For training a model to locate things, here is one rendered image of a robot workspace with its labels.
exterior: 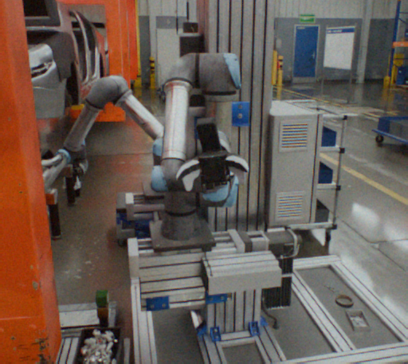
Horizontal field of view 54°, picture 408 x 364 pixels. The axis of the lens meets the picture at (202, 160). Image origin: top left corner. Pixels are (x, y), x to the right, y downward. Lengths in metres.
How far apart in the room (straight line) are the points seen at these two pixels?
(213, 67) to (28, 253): 0.77
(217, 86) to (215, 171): 0.44
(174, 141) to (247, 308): 1.00
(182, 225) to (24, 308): 0.56
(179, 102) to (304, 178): 0.68
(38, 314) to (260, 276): 0.72
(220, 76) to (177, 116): 0.20
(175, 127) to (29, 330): 0.72
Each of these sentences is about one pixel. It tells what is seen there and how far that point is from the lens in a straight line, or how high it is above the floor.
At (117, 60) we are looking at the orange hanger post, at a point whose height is 1.28.
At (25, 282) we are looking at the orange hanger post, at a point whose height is 0.85.
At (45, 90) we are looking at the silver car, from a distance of 4.31.
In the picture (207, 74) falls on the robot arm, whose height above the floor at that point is 1.40.
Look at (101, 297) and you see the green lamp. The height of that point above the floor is 0.66.
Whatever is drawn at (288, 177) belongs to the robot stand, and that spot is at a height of 0.98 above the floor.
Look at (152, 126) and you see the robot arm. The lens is 2.03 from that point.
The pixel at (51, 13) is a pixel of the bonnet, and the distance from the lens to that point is 5.07.
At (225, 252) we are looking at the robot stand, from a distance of 1.54.
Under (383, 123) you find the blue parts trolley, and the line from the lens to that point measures 6.68.
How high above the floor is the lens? 1.50
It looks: 16 degrees down
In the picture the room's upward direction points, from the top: straight up
